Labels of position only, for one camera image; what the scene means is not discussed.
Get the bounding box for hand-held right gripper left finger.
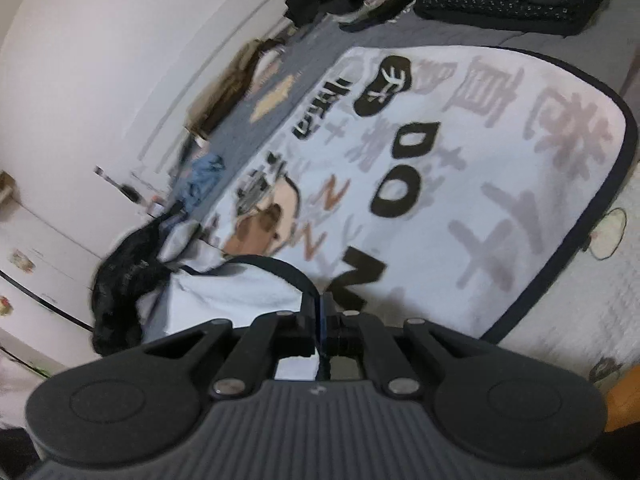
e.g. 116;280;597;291
142;296;319;401

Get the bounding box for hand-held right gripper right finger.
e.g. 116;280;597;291
322;296;488;401

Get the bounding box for white blanket with black trim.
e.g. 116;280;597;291
137;46;640;381

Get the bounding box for folded khaki clothes stack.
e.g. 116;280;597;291
185;39;283;136

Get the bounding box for small black clothes heap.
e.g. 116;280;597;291
285;0;341;27

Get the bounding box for blue denim shirt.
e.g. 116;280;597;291
182;154;226;211

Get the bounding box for black garment heap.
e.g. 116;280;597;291
90;215;181;356

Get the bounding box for white cartoon printed sheet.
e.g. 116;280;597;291
480;180;640;401

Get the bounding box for grey quilted bedspread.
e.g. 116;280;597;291
170;5;640;226

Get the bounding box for white headboard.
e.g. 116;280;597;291
135;0;311;186

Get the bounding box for white wardrobe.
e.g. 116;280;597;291
0;200;101;376

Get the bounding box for mouse sticker with pink bow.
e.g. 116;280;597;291
10;250;36;274

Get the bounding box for brown cardboard box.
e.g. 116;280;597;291
0;170;16;221

